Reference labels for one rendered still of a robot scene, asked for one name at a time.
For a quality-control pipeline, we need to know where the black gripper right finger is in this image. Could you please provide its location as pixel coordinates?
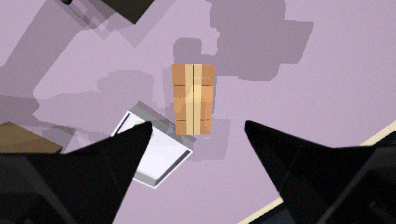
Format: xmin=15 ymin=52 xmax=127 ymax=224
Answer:
xmin=244 ymin=120 xmax=396 ymax=224

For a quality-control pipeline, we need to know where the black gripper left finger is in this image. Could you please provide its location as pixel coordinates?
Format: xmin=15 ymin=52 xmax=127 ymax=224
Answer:
xmin=0 ymin=121 xmax=153 ymax=224

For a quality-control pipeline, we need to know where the white square tray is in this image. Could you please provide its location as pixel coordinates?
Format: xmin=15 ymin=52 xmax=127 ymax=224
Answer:
xmin=111 ymin=105 xmax=193 ymax=189

